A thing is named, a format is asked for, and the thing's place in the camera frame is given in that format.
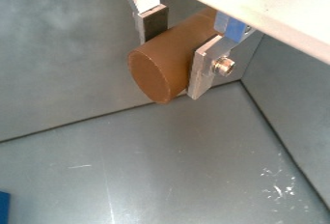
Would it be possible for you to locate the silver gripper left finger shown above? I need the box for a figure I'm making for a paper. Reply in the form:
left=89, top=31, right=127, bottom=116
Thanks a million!
left=128, top=0, right=167, bottom=43

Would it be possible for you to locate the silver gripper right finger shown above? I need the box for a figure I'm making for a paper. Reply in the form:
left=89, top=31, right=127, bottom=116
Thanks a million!
left=187, top=12, right=255, bottom=99

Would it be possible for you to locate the brown round cylinder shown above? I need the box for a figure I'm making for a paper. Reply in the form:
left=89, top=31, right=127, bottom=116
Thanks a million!
left=128, top=8, right=218, bottom=103

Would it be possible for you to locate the blue block with shaped holes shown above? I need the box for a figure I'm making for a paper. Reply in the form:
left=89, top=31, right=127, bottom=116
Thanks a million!
left=0, top=191, right=11, bottom=224

